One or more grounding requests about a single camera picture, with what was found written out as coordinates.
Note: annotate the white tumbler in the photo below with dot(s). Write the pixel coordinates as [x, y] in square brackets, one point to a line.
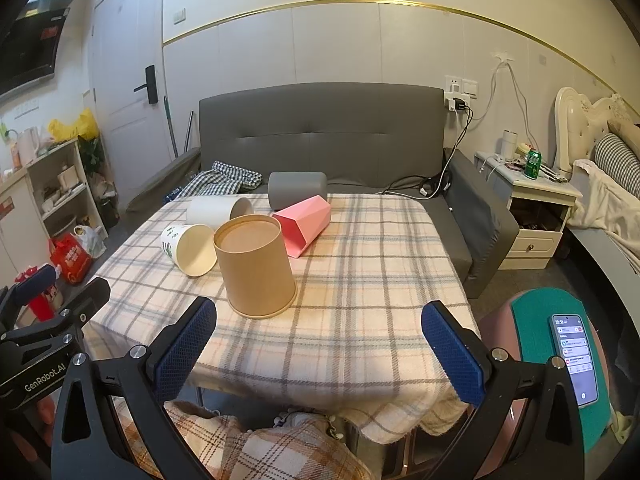
[509, 144]

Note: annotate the green round cushion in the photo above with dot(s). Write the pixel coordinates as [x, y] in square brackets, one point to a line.
[532, 330]

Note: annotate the checked cloth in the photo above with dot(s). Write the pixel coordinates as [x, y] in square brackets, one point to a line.
[220, 177]

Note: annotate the white plastic bag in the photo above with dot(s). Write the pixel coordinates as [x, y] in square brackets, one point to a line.
[92, 242]

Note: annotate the red shopping bag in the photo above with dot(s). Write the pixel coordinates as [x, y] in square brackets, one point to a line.
[72, 260]

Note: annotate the pink hexagonal cup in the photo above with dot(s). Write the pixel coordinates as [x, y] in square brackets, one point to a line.
[302, 222]

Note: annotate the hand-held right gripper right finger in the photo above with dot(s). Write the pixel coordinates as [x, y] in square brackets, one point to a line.
[452, 360]

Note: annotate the grey cylindrical pillow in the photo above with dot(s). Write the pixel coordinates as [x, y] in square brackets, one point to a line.
[297, 190]

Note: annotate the white nightstand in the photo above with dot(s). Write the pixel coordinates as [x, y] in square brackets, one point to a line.
[542, 200]

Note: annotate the brown paper cup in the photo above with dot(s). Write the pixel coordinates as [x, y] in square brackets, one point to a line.
[255, 270]

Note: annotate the checked pillow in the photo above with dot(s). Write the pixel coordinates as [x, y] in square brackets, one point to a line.
[617, 162]

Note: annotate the green drink can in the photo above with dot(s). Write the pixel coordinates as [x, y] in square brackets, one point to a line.
[533, 165]

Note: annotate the white storage shelf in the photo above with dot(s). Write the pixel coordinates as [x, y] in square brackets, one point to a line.
[65, 185]

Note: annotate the cream bed headboard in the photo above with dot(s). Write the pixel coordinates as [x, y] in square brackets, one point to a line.
[575, 120]

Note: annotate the white blanket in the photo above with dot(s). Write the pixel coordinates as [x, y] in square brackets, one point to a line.
[605, 200]

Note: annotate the white light switch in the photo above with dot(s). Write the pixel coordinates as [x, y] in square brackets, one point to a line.
[179, 16]

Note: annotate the plain white cup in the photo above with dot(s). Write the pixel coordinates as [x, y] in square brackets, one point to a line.
[212, 210]

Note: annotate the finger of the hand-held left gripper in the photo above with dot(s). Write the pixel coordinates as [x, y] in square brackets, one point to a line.
[85, 300]
[35, 280]

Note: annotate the plaid tablecloth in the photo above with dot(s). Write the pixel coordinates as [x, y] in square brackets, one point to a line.
[360, 310]

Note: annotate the smartphone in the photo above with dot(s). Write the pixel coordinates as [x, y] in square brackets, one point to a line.
[575, 360]

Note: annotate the white cup with green print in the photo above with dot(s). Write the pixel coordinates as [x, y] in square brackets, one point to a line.
[192, 252]

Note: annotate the white door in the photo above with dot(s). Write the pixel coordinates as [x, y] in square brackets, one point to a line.
[122, 50]

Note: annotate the grey sofa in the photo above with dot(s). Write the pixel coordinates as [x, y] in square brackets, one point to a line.
[325, 125]

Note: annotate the pink stool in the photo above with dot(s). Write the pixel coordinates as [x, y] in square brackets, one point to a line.
[500, 330]

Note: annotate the yellow plastic bag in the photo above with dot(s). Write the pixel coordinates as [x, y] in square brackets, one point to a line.
[75, 127]

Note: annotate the black range hood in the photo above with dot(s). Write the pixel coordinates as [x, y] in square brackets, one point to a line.
[30, 50]

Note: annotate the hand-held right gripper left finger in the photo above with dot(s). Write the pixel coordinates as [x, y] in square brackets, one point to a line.
[184, 357]

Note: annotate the white wall socket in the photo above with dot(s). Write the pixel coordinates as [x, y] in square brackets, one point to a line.
[461, 85]

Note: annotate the black charger plug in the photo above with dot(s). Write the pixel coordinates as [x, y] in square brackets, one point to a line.
[457, 104]

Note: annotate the white kettle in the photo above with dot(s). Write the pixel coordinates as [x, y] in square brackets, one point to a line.
[29, 144]

